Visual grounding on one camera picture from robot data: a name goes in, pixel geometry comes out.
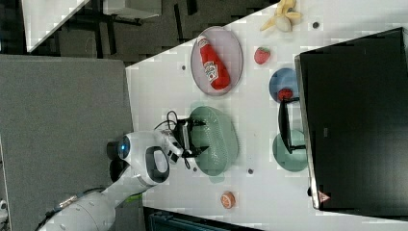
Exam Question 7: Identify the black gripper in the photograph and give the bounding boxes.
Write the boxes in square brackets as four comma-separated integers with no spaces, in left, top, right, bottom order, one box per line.
[173,118,208,158]

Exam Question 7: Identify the green plastic strainer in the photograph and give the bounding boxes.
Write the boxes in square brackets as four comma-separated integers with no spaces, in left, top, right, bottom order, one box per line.
[191,106,240,184]

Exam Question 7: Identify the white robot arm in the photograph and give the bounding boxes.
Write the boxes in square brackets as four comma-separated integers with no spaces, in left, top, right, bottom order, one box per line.
[36,117,206,231]

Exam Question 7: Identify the red ketchup bottle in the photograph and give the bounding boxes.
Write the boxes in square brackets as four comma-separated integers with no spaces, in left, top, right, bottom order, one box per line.
[197,36,231,90]

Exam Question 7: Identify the toy orange slice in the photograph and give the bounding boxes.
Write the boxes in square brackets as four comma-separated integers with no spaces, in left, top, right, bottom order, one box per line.
[220,192,236,209]

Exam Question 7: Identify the upper black cylinder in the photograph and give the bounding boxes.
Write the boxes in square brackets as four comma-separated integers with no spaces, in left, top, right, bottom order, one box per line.
[106,141,119,161]

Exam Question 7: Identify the black cylinder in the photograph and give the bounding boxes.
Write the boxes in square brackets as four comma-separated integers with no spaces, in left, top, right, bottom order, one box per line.
[106,141,119,161]
[110,160,128,182]

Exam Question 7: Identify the lower black cylinder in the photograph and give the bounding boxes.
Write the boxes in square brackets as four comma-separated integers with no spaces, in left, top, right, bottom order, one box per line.
[110,160,128,182]

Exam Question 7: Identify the green marker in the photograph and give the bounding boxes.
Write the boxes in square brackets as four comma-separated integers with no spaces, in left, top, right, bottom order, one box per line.
[125,193,142,203]

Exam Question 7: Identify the dark blue crate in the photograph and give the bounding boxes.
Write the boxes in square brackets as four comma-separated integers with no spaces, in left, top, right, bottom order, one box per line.
[143,207,262,231]

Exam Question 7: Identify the small red toy fruit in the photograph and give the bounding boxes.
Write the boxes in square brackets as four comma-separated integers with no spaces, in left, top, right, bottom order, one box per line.
[277,89,293,101]

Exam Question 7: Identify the grey round plate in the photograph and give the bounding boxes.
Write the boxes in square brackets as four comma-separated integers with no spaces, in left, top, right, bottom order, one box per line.
[191,26,243,96]

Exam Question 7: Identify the green cup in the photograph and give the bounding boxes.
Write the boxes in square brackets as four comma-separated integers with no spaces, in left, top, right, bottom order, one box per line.
[272,134,308,172]

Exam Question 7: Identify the blue bowl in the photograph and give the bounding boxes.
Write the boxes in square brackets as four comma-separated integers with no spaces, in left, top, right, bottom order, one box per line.
[268,67,299,103]

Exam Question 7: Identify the toy strawberry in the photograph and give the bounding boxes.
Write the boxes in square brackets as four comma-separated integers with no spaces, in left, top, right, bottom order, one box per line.
[254,47,270,64]

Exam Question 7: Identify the grey board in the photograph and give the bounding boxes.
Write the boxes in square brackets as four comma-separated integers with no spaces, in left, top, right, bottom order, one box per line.
[0,55,133,231]

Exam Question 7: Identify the black toaster oven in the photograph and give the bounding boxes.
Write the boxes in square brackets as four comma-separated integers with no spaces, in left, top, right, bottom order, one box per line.
[278,27,408,220]

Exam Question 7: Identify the toy banana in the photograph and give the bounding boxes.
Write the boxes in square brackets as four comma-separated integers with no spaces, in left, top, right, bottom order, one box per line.
[260,0,302,32]

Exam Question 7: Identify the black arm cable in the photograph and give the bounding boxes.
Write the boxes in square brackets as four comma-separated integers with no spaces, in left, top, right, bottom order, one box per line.
[153,110,191,170]

